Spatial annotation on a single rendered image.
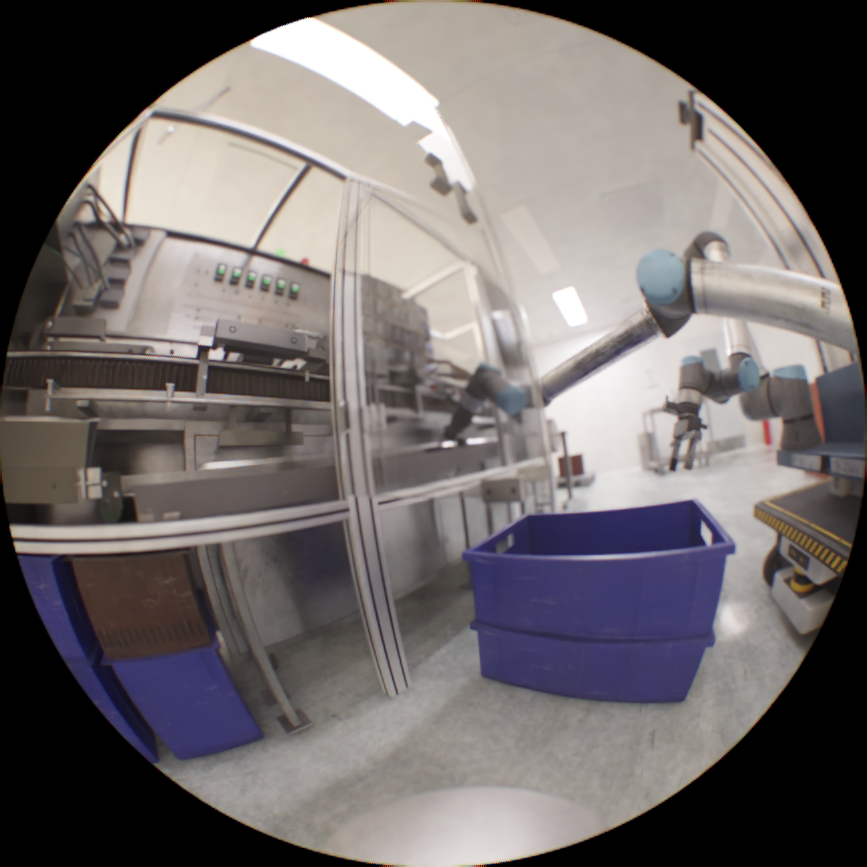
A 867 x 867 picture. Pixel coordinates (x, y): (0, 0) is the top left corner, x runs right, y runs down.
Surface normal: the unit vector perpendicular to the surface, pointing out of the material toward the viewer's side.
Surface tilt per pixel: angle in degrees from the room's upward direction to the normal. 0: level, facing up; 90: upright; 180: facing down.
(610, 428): 90
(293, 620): 90
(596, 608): 90
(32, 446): 79
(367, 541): 90
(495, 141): 180
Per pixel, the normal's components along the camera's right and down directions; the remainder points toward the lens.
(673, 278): -0.93, 0.02
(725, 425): -0.62, 0.00
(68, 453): 0.73, -0.35
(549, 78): 0.12, 0.99
